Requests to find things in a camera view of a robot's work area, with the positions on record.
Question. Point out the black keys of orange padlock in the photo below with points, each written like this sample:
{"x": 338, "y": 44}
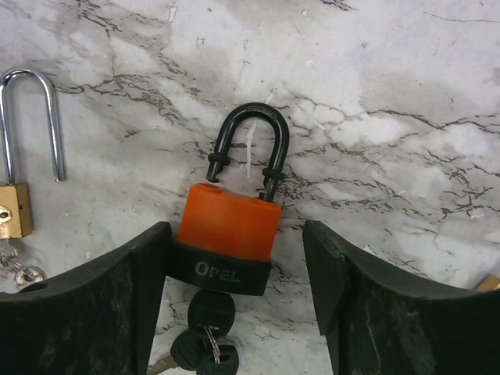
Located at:
{"x": 210, "y": 317}

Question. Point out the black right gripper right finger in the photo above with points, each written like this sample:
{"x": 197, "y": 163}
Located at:
{"x": 380, "y": 319}

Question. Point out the brass long-shackle padlock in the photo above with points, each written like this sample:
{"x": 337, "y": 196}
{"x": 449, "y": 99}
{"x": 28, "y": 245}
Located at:
{"x": 489, "y": 283}

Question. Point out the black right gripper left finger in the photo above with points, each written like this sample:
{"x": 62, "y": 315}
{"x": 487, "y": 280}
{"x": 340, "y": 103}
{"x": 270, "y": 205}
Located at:
{"x": 97, "y": 318}

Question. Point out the orange black padlock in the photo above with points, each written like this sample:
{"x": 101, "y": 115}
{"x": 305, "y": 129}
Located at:
{"x": 225, "y": 238}

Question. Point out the small brass padlock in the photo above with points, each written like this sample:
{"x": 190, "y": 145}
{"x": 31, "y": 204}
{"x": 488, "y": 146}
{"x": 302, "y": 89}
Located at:
{"x": 32, "y": 171}

